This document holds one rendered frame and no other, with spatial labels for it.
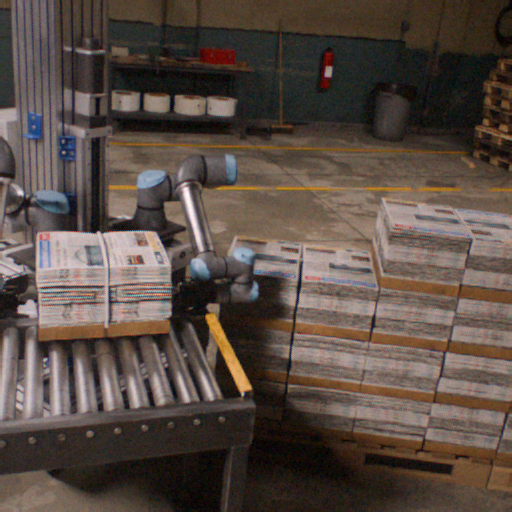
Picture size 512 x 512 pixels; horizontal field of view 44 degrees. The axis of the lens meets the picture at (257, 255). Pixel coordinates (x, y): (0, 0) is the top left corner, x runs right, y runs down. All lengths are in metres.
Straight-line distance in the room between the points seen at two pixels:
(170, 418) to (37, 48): 1.48
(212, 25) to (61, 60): 6.48
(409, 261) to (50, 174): 1.39
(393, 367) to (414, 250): 0.48
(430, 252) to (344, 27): 7.36
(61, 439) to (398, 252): 1.31
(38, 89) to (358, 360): 1.57
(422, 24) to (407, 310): 7.93
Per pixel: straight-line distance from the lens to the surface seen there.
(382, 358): 2.50
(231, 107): 8.42
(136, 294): 1.88
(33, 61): 2.57
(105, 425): 1.62
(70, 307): 1.89
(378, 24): 9.74
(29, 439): 1.62
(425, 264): 2.35
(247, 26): 9.02
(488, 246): 2.37
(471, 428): 2.74
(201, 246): 2.13
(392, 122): 9.35
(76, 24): 2.51
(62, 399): 1.70
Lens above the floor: 1.78
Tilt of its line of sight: 22 degrees down
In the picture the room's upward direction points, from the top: 6 degrees clockwise
